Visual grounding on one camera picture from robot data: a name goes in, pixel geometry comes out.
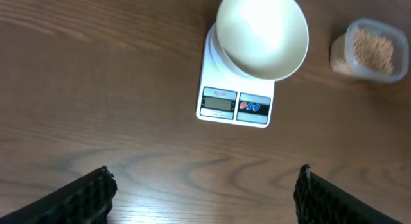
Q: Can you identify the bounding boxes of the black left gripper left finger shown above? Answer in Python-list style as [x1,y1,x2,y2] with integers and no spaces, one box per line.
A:
[1,166,118,224]

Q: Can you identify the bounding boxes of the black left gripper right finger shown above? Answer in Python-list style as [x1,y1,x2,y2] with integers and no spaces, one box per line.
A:
[293,164,400,224]

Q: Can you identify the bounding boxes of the white digital kitchen scale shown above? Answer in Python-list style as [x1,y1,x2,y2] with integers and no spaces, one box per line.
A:
[196,25,275,128]

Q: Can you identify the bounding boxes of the white round bowl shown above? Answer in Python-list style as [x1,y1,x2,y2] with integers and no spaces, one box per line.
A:
[216,0,310,80]

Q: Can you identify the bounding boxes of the yellow soybeans pile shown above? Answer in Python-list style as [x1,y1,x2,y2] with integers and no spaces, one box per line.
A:
[330,28,394,76]

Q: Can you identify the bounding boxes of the clear plastic container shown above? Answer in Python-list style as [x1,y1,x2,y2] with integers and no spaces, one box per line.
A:
[329,18,410,83]

